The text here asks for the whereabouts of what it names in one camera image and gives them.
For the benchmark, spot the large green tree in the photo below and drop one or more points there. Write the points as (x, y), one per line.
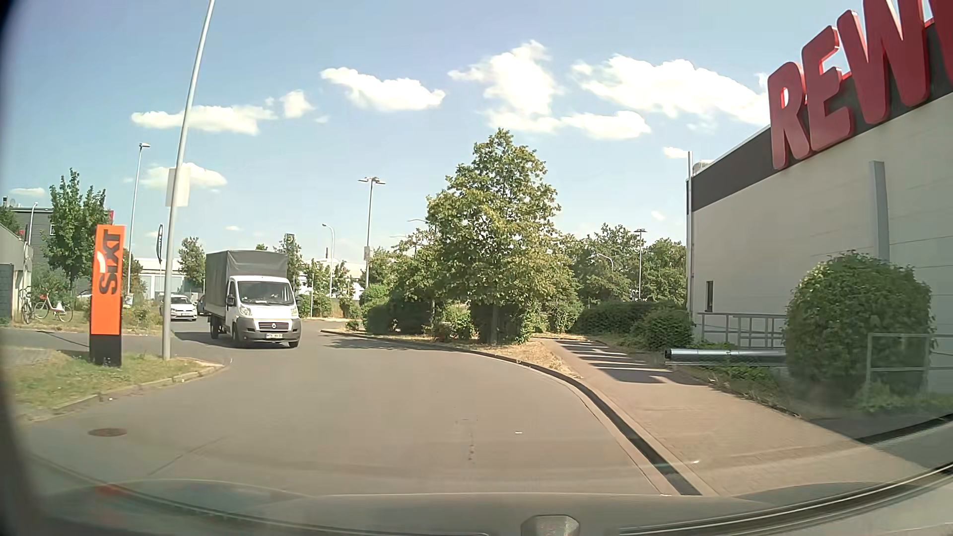
(495, 223)

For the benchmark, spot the dry grass verge strip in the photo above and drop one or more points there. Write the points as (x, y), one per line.
(521, 350)

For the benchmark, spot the row of trees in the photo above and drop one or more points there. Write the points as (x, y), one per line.
(625, 264)

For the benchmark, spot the low green hedge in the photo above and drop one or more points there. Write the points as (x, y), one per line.
(633, 320)

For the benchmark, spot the grey asphalt road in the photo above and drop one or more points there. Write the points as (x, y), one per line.
(357, 417)

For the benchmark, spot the white van with grey tarpaulin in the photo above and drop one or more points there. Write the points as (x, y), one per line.
(249, 298)

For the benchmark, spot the car's own bonnet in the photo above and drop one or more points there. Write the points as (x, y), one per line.
(447, 514)

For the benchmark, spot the grey metal barrier tube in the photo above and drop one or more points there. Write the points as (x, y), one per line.
(726, 356)

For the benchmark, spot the grey metal railing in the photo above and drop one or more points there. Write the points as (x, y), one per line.
(741, 329)

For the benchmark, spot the paved brick pavement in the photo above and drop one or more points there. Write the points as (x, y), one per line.
(715, 424)

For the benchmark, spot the white car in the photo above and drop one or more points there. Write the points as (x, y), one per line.
(181, 307)

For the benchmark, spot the low white building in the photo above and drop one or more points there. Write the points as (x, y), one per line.
(158, 277)

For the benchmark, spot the large grey supermarket building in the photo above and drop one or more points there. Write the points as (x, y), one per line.
(819, 223)

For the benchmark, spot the orange and black sign pillar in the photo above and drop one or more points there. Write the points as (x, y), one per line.
(107, 294)

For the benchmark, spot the round trimmed bush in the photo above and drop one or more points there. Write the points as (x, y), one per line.
(856, 320)

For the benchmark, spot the green tree by building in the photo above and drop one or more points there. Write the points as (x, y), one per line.
(73, 223)

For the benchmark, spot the grass verge island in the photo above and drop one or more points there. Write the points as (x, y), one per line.
(67, 376)

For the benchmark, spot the parked bicycle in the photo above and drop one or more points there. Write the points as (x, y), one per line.
(52, 308)

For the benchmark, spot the lamp post with double head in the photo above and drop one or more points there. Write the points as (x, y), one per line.
(368, 231)

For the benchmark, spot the lamp post behind hedge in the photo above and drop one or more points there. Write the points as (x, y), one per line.
(639, 260)

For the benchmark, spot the tall grey lamp post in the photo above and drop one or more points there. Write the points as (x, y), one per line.
(179, 193)

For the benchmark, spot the slim grey lamp post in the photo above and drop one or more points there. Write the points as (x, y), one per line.
(134, 216)

